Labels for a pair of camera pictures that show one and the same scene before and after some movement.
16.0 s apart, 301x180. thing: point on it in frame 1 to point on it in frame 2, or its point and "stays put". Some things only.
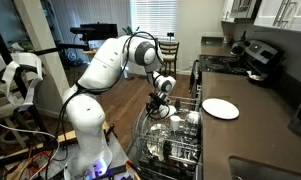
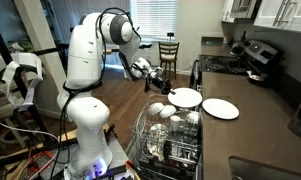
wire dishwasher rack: [170, 148] stays put
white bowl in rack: [193, 117] stays put
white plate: [163, 110] to [185, 97]
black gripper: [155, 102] to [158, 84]
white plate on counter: [221, 109] stays put
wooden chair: [169, 54] stays put
